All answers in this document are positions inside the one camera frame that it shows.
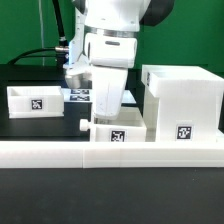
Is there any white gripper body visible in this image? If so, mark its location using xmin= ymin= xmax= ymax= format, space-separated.
xmin=91 ymin=66 xmax=128 ymax=120

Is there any white drawer with knob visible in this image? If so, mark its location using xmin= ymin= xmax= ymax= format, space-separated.
xmin=80 ymin=107 xmax=147 ymax=142

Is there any white drawer cabinet box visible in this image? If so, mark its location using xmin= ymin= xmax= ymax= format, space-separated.
xmin=141 ymin=65 xmax=224 ymax=142

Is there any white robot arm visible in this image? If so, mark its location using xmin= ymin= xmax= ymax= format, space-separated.
xmin=65 ymin=0 xmax=175 ymax=120

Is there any fiducial tag sheet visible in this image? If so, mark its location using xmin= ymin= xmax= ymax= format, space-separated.
xmin=62 ymin=88 xmax=136 ymax=104

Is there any white L-shaped fence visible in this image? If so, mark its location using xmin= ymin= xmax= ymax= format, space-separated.
xmin=0 ymin=141 xmax=224 ymax=168

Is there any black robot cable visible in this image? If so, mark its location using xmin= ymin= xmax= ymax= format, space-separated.
xmin=7 ymin=0 xmax=70 ymax=66

